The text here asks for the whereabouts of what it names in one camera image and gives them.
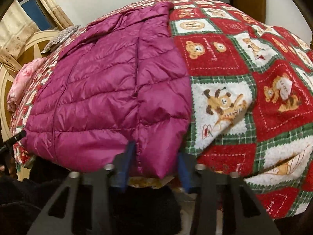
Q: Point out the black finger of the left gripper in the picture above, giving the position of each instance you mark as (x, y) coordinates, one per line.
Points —
(8, 144)

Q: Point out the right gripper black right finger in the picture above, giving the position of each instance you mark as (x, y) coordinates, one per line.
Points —
(242, 212)

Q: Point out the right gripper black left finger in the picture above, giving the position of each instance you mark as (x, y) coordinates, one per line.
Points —
(81, 204)

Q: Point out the magenta quilted down jacket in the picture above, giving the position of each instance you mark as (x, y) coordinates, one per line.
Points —
(121, 80)

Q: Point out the pink floral folded blanket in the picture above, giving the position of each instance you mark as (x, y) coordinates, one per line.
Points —
(21, 83)

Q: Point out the cream wooden headboard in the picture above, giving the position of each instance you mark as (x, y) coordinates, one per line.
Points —
(30, 51)

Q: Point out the beige curtain left panel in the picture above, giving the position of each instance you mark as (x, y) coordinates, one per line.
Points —
(16, 29)

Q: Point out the beige curtain panel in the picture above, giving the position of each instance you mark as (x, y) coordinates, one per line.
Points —
(57, 14)
(16, 29)

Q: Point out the striped grey pillow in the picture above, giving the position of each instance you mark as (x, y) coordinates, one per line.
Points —
(60, 38)

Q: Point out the window with blue pane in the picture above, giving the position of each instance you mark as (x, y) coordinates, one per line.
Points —
(39, 15)

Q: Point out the red patchwork bear bedspread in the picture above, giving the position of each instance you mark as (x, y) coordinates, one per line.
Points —
(251, 89)

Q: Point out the beige curtain right panel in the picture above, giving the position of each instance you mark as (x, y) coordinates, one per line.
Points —
(57, 14)

